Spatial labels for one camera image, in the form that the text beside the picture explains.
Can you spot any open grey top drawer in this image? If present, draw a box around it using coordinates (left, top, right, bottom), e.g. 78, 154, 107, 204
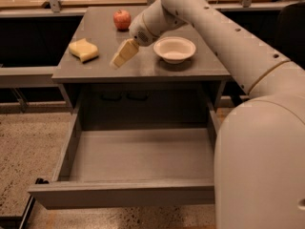
29, 91, 218, 209

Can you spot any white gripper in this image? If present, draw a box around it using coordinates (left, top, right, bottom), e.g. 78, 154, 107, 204
110, 0, 185, 69

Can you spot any red apple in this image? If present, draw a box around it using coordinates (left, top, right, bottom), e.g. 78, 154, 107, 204
112, 10, 132, 31

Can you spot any grey cabinet with top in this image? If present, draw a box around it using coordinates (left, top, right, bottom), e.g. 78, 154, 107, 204
53, 7, 229, 131

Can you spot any yellow sponge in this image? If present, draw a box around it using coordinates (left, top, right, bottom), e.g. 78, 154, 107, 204
68, 38, 99, 63

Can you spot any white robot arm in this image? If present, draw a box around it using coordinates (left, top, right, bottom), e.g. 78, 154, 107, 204
112, 0, 305, 229

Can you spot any black office chair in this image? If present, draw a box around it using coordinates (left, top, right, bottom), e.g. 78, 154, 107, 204
274, 2, 305, 69

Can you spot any white paper bowl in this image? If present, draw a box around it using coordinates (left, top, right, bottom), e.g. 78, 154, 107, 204
153, 36, 196, 64

